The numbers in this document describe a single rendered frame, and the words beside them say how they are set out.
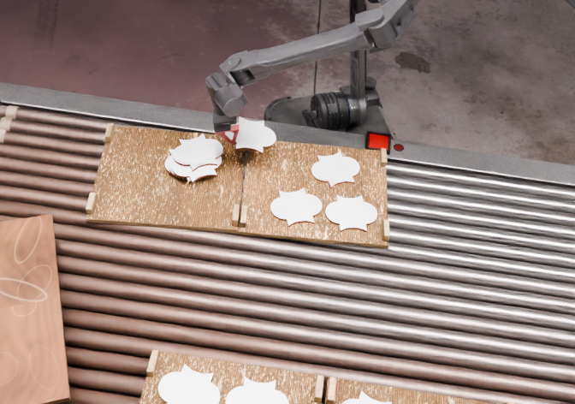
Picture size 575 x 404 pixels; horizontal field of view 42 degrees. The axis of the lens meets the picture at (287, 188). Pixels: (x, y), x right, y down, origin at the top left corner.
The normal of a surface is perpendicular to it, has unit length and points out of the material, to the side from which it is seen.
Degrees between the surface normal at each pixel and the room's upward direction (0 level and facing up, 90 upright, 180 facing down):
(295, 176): 0
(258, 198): 0
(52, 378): 0
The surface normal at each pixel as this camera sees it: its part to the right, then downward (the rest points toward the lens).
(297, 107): 0.08, -0.64
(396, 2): -0.38, -0.48
